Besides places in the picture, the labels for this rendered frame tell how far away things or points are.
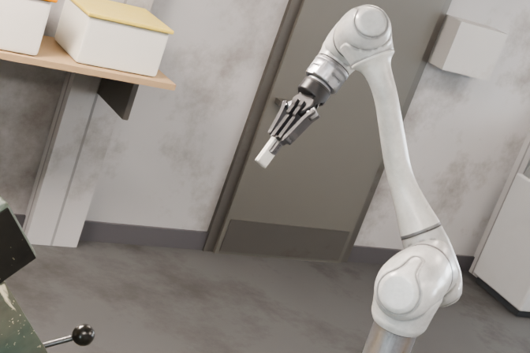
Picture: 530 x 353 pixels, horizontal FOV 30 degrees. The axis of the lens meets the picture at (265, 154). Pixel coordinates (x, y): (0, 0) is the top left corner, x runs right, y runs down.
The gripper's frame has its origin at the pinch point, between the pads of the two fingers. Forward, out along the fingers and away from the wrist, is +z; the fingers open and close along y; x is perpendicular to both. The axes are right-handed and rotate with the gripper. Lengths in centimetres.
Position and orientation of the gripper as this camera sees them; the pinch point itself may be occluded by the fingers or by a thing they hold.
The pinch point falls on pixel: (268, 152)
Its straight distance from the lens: 230.6
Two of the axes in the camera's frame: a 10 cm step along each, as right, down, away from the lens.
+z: -5.9, 7.9, -1.7
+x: 6.0, 5.7, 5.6
